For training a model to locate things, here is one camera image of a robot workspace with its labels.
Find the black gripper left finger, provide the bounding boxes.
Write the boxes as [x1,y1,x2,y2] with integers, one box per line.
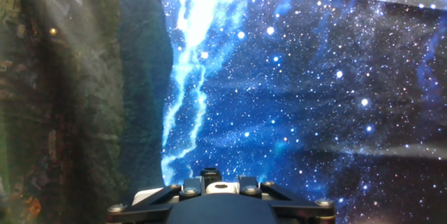
[106,176,205,224]

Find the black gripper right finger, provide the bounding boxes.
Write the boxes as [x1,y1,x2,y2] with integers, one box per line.
[237,174,337,224]

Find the white drawer with knob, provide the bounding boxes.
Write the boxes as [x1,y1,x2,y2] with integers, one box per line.
[131,181,238,207]

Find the small black round object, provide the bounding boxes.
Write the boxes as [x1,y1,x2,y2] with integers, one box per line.
[200,167,224,187]

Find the galaxy and forest printed cloth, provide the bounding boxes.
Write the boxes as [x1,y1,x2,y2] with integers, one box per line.
[0,0,447,224]

